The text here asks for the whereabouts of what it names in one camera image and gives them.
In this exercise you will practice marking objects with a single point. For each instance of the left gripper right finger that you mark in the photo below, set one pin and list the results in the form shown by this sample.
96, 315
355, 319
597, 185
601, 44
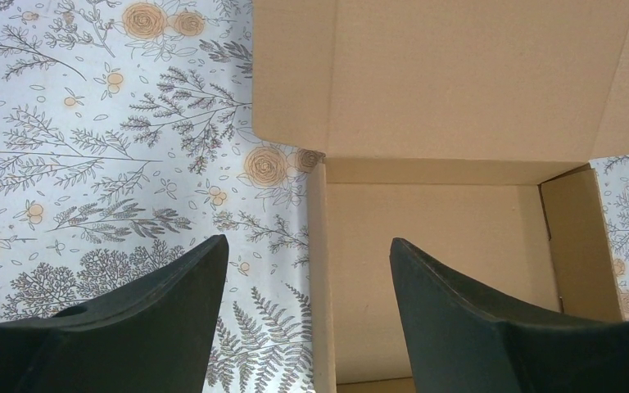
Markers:
464, 336

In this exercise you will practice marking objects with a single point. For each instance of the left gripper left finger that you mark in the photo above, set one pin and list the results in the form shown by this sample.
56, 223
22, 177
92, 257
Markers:
153, 334

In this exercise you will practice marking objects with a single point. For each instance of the brown cardboard box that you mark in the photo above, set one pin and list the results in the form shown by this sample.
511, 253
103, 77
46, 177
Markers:
464, 127

